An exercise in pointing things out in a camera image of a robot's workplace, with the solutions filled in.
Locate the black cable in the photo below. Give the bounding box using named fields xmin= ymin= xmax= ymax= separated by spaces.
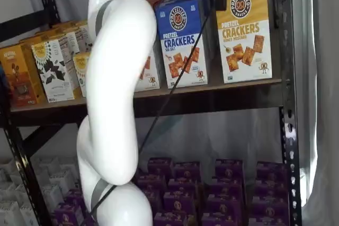
xmin=79 ymin=8 xmax=212 ymax=226

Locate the orange brown snack box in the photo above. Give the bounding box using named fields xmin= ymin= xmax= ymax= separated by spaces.
xmin=0 ymin=43 xmax=46 ymax=108

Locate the purple Annie's box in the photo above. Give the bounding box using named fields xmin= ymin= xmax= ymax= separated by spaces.
xmin=163 ymin=191 xmax=194 ymax=215
xmin=249 ymin=197 xmax=290 ymax=226
xmin=207 ymin=194 xmax=241 ymax=215
xmin=255 ymin=160 xmax=289 ymax=182
xmin=64 ymin=188 xmax=86 ymax=206
xmin=253 ymin=180 xmax=289 ymax=201
xmin=153 ymin=211 xmax=191 ymax=226
xmin=203 ymin=210 xmax=239 ymax=226
xmin=215 ymin=159 xmax=244 ymax=179
xmin=173 ymin=160 xmax=201 ymax=182
xmin=147 ymin=157 xmax=175 ymax=178
xmin=211 ymin=175 xmax=244 ymax=198
xmin=167 ymin=178 xmax=197 ymax=198
xmin=53 ymin=202 xmax=86 ymax=226
xmin=137 ymin=174 xmax=167 ymax=198

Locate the white yellow dark cracker box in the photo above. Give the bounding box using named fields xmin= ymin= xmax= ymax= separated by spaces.
xmin=31 ymin=39 xmax=76 ymax=104
xmin=34 ymin=26 xmax=81 ymax=55

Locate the blue white pretzel crackers box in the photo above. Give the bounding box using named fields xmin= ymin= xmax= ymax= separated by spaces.
xmin=168 ymin=0 xmax=213 ymax=61
xmin=154 ymin=0 xmax=211 ymax=89

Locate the yellow white pretzel crackers box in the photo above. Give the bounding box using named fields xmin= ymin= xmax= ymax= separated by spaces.
xmin=215 ymin=0 xmax=274 ymax=85

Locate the white plastic curtain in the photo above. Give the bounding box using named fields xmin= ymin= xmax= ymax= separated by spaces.
xmin=290 ymin=0 xmax=339 ymax=226

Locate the black metal shelf frame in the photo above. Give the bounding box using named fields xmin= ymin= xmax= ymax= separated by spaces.
xmin=0 ymin=0 xmax=304 ymax=226

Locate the yellow white cookie box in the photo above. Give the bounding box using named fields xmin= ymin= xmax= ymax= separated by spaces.
xmin=57 ymin=19 xmax=94 ymax=53
xmin=72 ymin=51 xmax=92 ymax=98

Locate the white carton box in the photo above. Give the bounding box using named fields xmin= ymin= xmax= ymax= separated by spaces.
xmin=15 ymin=183 xmax=35 ymax=206
xmin=0 ymin=201 xmax=20 ymax=226
xmin=39 ymin=183 xmax=65 ymax=211
xmin=19 ymin=204 xmax=41 ymax=226
xmin=49 ymin=167 xmax=73 ymax=190

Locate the wooden shelf board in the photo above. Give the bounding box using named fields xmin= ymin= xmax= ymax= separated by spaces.
xmin=9 ymin=77 xmax=283 ymax=126

